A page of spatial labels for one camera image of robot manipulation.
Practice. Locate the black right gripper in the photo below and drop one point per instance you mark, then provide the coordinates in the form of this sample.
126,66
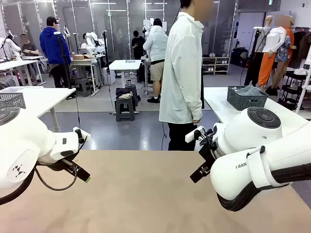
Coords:
209,154

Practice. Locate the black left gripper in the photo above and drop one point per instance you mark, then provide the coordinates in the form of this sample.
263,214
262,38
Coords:
54,166

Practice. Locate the person's right forearm white sleeve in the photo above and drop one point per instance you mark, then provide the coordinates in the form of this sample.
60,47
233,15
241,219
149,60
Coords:
194,106

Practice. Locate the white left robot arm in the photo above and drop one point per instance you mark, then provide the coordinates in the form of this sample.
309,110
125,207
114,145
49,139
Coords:
24,136

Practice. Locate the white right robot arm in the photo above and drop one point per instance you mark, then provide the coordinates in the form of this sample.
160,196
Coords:
243,136

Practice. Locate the white table with towels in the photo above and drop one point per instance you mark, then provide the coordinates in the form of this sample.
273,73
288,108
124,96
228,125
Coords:
216,102

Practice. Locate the grey basket with towels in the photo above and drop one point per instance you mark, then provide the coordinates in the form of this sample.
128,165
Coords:
243,103

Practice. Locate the grey patterned basket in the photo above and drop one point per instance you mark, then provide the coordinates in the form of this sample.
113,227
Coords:
12,100

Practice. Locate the person's right hand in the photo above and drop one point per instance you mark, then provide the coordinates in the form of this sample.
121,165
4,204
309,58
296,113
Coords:
196,120

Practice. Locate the grey plastic stool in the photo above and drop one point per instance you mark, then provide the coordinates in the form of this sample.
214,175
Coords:
125,106

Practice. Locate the dark grey step stool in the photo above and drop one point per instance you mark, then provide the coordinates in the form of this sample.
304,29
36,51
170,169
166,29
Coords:
83,86

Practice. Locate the pile of dark clothes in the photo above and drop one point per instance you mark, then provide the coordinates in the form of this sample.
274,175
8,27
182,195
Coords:
123,92

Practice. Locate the black braided right arm sleeve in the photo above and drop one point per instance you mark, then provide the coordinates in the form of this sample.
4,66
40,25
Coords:
291,172

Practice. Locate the black stool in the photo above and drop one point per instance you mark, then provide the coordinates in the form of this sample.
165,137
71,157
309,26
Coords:
134,93

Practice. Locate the grey crumpled towel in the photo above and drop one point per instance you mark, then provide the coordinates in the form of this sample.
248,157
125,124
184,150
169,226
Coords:
250,90

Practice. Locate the grey cup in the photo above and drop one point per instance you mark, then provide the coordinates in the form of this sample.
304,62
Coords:
128,83

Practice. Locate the white desk with cardboard box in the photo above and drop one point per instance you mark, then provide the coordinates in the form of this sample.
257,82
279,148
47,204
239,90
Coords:
83,63

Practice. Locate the wooden shoe rack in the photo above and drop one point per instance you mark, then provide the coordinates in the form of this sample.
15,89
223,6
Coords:
216,65

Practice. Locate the black tripod stand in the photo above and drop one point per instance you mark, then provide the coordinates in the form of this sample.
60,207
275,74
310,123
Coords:
63,60

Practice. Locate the brown cardboard box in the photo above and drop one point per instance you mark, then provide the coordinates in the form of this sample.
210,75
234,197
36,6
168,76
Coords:
81,57

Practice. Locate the small white standing desk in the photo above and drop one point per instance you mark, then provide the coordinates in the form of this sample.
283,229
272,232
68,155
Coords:
125,65

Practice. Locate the black luggage bag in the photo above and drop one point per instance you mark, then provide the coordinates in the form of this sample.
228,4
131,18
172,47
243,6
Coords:
239,57

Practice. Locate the black trolley shelf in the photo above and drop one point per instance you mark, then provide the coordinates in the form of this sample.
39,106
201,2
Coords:
291,89

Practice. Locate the long white desk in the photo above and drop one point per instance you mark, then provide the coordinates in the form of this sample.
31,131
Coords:
17,64

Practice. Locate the person in blue hoodie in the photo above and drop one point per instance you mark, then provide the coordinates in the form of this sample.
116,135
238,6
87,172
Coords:
54,46

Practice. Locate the seated person in white shirt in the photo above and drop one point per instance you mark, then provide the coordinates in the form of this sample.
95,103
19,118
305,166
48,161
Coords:
84,43

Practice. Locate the seated person in grey shirt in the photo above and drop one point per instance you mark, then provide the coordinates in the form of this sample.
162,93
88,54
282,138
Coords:
29,49

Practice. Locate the person in white hoodie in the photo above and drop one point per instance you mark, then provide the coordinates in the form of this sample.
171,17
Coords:
156,43

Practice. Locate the person in black clothes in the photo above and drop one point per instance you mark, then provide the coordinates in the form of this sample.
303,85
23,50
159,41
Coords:
138,46

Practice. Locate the white folded cloth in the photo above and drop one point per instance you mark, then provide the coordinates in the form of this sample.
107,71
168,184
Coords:
300,71

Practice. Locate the mannequin with orange trousers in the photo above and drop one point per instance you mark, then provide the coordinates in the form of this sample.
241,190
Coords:
274,41

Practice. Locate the white mannequin with grey vest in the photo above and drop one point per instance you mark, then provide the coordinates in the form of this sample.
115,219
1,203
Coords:
266,36

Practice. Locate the clothes rack with dark garments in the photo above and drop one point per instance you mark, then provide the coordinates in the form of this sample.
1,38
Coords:
302,46

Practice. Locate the mannequin with orange shirt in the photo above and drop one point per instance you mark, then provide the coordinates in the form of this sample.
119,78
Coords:
290,36

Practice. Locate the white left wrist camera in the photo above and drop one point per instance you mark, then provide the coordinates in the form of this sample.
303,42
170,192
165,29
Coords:
83,134

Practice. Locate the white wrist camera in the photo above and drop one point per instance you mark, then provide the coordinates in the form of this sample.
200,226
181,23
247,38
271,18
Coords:
83,134
193,134

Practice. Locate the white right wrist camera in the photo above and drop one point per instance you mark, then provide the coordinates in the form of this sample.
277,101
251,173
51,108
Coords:
193,134

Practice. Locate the black camera pole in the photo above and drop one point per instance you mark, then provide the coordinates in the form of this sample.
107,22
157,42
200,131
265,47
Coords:
106,53

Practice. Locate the white metal rack frame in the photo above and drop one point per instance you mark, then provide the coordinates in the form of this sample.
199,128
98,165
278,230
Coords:
305,85

